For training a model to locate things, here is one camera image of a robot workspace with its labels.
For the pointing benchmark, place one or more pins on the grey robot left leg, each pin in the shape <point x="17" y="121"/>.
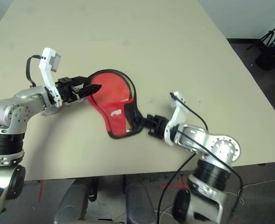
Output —
<point x="74" y="203"/>

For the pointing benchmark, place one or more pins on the red tape strip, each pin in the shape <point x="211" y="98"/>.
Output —
<point x="40" y="191"/>

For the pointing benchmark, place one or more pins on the black waste bin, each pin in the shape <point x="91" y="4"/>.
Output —
<point x="266" y="59"/>

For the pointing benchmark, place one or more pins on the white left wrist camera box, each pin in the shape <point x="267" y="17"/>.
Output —
<point x="48" y="77"/>

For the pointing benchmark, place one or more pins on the black red paddle case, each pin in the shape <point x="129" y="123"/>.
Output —
<point x="115" y="123"/>

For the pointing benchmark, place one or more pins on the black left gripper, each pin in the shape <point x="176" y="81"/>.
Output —
<point x="67" y="91"/>

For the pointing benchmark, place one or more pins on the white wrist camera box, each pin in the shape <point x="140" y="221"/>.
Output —
<point x="48" y="77"/>
<point x="178" y="114"/>

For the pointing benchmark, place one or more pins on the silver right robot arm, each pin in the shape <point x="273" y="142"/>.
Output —
<point x="221" y="147"/>

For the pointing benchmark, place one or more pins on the grey robot leg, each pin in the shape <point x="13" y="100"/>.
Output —
<point x="139" y="203"/>
<point x="74" y="203"/>

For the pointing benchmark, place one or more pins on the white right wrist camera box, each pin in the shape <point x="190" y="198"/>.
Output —
<point x="178" y="114"/>

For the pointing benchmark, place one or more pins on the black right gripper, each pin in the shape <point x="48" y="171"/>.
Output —
<point x="157" y="126"/>

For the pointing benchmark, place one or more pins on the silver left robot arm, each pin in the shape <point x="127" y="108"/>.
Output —
<point x="18" y="109"/>

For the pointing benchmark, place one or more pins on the grey robot right leg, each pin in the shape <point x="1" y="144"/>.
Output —
<point x="139" y="203"/>

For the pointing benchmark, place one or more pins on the black tripod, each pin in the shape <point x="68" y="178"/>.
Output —
<point x="268" y="37"/>

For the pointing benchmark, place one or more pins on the grey robot torso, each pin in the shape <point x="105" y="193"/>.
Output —
<point x="109" y="222"/>

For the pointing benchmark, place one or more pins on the red tape cross mark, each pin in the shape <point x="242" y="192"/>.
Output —
<point x="172" y="186"/>

